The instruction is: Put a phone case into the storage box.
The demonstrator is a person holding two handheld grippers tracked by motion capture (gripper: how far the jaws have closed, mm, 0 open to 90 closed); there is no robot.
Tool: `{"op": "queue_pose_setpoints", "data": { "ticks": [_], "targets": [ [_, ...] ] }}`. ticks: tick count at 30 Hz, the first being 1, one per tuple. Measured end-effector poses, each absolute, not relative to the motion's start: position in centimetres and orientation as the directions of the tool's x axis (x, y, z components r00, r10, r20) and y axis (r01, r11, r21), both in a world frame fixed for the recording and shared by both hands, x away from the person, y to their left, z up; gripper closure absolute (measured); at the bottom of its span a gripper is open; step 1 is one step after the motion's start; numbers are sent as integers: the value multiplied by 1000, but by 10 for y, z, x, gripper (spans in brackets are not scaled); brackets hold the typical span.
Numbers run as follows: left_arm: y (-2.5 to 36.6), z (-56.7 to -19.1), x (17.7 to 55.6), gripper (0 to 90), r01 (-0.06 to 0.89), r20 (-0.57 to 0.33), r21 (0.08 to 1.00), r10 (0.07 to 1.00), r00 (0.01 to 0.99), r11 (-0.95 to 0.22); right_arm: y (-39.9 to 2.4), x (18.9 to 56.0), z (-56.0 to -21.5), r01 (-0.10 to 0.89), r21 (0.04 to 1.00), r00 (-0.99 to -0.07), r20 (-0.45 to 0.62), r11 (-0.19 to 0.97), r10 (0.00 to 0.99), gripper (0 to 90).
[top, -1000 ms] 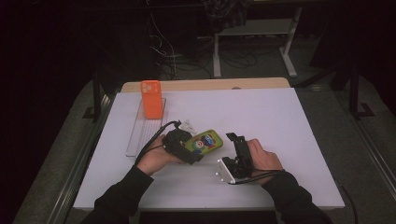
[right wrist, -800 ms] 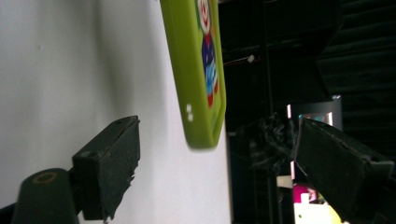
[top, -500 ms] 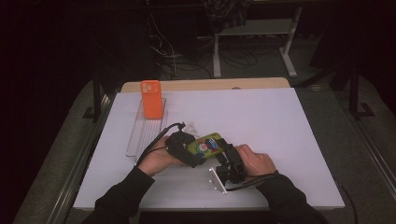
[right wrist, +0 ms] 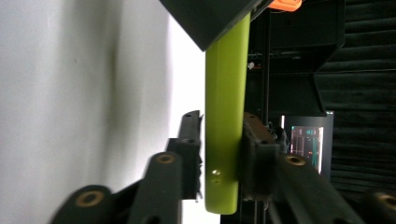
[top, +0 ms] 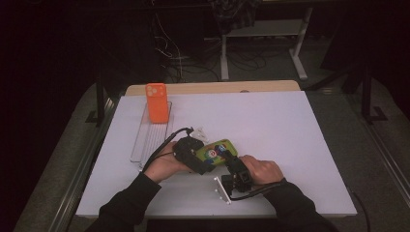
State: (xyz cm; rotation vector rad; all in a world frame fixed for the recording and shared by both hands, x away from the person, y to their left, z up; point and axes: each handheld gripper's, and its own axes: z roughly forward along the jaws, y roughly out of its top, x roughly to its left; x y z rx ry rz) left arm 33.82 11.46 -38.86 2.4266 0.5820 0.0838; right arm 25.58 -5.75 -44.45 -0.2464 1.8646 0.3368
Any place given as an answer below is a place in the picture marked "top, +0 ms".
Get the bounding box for person's right hand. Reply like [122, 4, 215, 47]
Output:
[240, 155, 284, 187]

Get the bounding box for grey metal rail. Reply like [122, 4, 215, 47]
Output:
[47, 96, 119, 232]
[351, 96, 410, 207]

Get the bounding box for person's left hand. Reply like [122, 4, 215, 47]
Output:
[143, 141, 192, 185]

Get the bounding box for light wooden table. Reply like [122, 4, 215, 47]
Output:
[125, 79, 302, 97]

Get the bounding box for orange phone case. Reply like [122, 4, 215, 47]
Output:
[144, 82, 170, 125]

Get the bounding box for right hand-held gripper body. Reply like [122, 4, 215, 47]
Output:
[213, 159, 254, 206]

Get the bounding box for white table cover sheet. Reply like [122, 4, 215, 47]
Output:
[75, 90, 358, 218]

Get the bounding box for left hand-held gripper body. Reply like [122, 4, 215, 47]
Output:
[172, 127, 211, 176]

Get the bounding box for green cartoon print phone case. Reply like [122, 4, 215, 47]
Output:
[194, 138, 239, 167]

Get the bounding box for black floor cable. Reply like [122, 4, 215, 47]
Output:
[349, 189, 372, 232]

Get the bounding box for white metal desk frame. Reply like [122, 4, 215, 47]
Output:
[220, 8, 313, 81]

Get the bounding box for tangle of floor cables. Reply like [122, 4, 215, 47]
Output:
[153, 13, 223, 83]

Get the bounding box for left hand-held gripper black cable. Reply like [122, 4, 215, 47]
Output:
[142, 127, 194, 172]

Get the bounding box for hand-held gripper black cable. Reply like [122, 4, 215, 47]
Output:
[142, 127, 194, 172]
[230, 182, 286, 201]

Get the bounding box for right hand-held gripper black cable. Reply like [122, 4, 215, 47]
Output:
[230, 182, 286, 201]

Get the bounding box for clear plastic rack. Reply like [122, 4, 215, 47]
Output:
[130, 101, 175, 170]

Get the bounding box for dark plaid cloth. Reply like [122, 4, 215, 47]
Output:
[211, 0, 262, 35]

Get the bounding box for black metal stand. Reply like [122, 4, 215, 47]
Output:
[85, 76, 109, 127]
[361, 64, 390, 125]

